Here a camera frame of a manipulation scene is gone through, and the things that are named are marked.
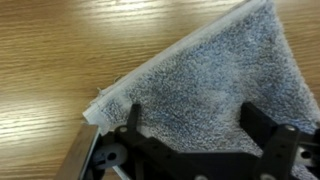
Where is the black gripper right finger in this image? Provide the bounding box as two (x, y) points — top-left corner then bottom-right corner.
(239, 101), (302, 180)

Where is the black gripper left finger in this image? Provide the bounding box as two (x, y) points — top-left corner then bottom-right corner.
(114, 103), (178, 168)

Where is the grey towel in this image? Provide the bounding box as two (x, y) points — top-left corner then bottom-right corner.
(82, 0), (320, 180)

